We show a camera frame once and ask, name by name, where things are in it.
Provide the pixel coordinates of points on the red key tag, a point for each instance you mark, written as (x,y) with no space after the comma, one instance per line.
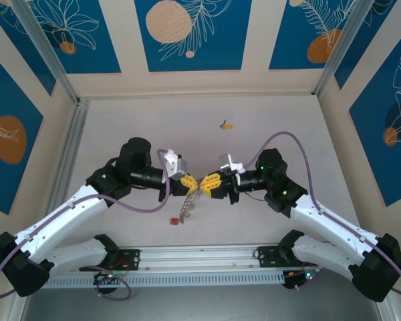
(174,220)

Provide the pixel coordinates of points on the black control box with LED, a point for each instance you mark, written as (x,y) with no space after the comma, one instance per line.
(297,281)
(107,282)

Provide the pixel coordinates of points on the aluminium side rail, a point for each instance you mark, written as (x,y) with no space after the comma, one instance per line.
(70,160)

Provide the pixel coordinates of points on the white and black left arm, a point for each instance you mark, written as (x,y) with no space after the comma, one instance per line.
(70,214)

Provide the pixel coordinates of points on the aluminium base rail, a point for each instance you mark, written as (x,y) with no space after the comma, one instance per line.
(200,255)

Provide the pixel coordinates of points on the yellow capped key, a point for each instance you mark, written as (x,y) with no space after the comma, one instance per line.
(228,126)

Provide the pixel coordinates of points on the aluminium frame bar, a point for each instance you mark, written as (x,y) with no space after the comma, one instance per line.
(387,312)
(13,312)

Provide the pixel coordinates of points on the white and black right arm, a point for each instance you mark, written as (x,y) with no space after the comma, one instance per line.
(327,217)

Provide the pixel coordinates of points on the aluminium frame post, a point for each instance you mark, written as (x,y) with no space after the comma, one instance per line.
(46,50)
(341,47)

